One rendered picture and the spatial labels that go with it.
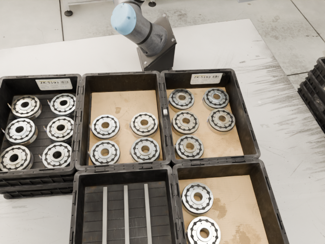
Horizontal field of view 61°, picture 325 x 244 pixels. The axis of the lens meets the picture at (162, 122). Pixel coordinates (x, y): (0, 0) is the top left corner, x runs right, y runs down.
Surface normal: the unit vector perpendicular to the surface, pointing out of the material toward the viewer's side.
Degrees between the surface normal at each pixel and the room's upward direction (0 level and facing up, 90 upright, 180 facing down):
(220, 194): 0
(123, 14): 45
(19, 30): 0
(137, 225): 0
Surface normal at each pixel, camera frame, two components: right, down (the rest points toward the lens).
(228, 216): 0.05, -0.55
